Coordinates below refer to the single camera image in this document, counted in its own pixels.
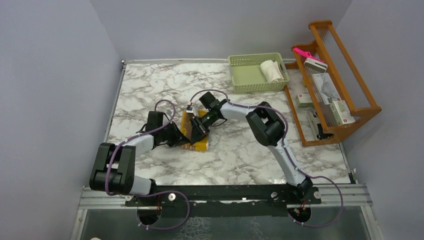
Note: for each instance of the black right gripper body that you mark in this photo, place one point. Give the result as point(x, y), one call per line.
point(203, 123)

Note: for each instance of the yellow bear towel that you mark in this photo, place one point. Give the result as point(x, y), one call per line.
point(186, 129)

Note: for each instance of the white towel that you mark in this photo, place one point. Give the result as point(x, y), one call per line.
point(271, 71)

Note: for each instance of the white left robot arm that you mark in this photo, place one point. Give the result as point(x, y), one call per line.
point(114, 165)

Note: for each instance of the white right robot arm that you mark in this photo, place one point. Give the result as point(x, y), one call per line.
point(269, 127)

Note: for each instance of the green plastic basket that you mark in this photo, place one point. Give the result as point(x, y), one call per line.
point(247, 76)

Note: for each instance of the small white green box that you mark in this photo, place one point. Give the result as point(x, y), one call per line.
point(304, 100)

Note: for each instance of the wooden rack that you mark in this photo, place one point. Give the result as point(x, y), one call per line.
point(328, 47)

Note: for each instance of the pink clip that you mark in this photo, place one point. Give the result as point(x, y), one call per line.
point(306, 54)

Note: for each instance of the white grey box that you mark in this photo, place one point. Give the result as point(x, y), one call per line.
point(315, 64)

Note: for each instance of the clear plastic package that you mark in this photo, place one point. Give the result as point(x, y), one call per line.
point(326, 88)

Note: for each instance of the white green box upper shelf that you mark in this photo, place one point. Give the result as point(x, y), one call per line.
point(341, 113)

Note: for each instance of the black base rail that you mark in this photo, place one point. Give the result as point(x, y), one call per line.
point(215, 201)

